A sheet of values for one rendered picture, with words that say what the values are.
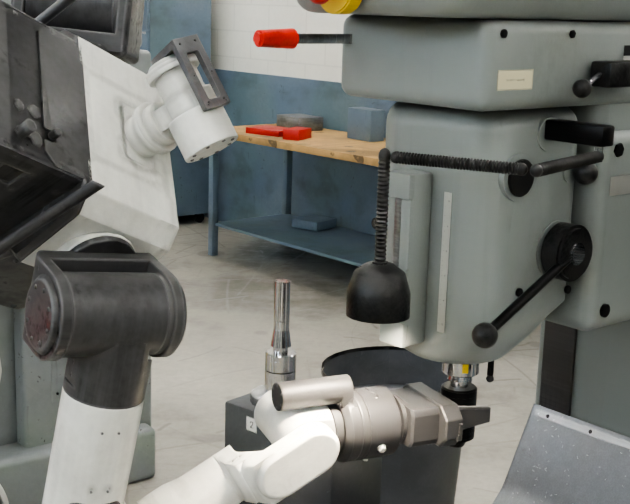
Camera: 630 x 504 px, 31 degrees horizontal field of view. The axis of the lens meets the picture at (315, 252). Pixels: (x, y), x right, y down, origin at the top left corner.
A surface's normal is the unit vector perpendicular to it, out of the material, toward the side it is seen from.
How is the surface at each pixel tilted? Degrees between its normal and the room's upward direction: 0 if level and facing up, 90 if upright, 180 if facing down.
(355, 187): 90
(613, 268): 90
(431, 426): 90
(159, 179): 58
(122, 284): 36
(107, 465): 98
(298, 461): 98
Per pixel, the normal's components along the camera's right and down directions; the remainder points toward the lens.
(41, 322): -0.82, -0.02
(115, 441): 0.43, 0.34
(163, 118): -0.45, 0.18
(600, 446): -0.67, -0.33
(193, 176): 0.65, 0.18
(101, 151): 0.77, -0.41
